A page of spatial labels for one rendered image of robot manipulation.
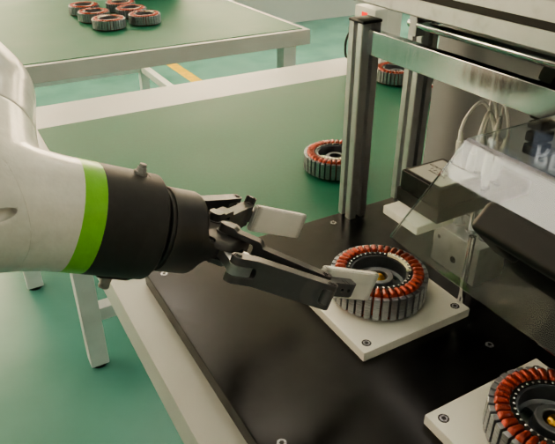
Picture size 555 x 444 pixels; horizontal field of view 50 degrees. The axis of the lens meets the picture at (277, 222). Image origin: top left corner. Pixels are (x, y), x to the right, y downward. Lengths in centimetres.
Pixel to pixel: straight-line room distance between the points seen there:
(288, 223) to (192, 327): 16
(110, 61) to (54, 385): 94
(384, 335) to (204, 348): 19
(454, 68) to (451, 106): 24
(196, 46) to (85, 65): 35
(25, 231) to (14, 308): 167
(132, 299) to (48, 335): 120
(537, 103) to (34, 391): 150
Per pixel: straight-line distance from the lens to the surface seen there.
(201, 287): 74
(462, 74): 67
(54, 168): 46
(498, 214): 32
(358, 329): 66
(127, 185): 48
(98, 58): 187
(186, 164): 111
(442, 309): 71
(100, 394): 173
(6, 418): 176
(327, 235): 84
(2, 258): 46
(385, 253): 73
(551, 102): 61
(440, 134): 94
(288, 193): 99
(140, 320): 74
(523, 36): 63
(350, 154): 84
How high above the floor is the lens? 121
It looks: 30 degrees down
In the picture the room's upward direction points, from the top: straight up
